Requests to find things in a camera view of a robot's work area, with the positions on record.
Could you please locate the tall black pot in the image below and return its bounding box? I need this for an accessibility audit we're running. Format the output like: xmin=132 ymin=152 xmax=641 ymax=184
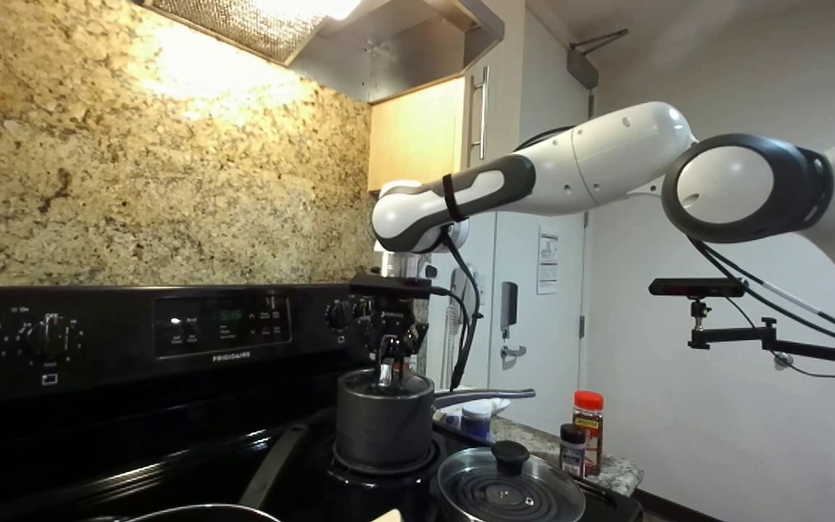
xmin=331 ymin=368 xmax=538 ymax=476

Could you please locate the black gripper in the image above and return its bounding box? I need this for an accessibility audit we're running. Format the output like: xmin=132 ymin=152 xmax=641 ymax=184
xmin=361 ymin=294 xmax=431 ymax=393

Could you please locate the black cap spice shaker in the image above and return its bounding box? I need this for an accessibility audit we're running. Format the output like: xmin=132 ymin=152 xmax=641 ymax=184
xmin=557 ymin=420 xmax=588 ymax=481

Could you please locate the red cap spice jar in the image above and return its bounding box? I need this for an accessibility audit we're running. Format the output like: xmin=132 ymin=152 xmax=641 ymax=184
xmin=570 ymin=390 xmax=605 ymax=480

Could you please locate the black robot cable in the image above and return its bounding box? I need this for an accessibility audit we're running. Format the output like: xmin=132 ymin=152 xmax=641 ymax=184
xmin=431 ymin=226 xmax=483 ymax=394

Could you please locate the grey door closer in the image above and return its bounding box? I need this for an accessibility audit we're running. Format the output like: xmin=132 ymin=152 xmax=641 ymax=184
xmin=564 ymin=26 xmax=633 ymax=94

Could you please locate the black pot with long handle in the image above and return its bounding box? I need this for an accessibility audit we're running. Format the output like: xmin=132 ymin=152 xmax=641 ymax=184
xmin=86 ymin=420 xmax=312 ymax=522

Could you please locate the blue jar with white lid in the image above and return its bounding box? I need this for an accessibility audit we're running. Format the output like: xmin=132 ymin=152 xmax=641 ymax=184
xmin=457 ymin=403 xmax=498 ymax=447

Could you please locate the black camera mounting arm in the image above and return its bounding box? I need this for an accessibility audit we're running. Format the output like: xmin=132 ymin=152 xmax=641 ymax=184
xmin=685 ymin=296 xmax=835 ymax=371

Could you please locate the door deadbolt lock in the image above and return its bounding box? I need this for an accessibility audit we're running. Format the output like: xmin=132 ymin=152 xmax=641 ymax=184
xmin=498 ymin=278 xmax=522 ymax=342

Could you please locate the steel range hood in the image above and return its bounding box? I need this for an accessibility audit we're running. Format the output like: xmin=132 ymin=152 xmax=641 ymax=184
xmin=131 ymin=0 xmax=508 ymax=109

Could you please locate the light wooden wall cabinet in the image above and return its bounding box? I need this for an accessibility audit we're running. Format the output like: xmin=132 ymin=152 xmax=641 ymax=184
xmin=369 ymin=0 xmax=527 ymax=197

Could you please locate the paper notice sheet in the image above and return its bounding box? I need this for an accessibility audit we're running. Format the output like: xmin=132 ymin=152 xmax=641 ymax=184
xmin=532 ymin=231 xmax=561 ymax=299

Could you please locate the silver door handle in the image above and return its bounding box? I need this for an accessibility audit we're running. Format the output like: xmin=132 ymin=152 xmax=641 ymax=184
xmin=498 ymin=342 xmax=531 ymax=371

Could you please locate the glass lid with black knob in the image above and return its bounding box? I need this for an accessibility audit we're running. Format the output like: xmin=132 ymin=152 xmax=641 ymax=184
xmin=434 ymin=442 xmax=588 ymax=522

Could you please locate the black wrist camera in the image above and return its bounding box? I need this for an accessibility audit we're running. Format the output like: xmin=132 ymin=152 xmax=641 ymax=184
xmin=347 ymin=274 xmax=434 ymax=302

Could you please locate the black bar camera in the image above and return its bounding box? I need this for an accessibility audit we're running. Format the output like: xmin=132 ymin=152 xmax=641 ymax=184
xmin=647 ymin=275 xmax=750 ymax=299

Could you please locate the white door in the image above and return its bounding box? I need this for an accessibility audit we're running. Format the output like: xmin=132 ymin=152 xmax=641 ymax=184
xmin=427 ymin=10 xmax=596 ymax=439

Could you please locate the black electric stove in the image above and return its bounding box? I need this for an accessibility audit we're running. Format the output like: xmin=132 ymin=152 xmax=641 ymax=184
xmin=0 ymin=281 xmax=653 ymax=522

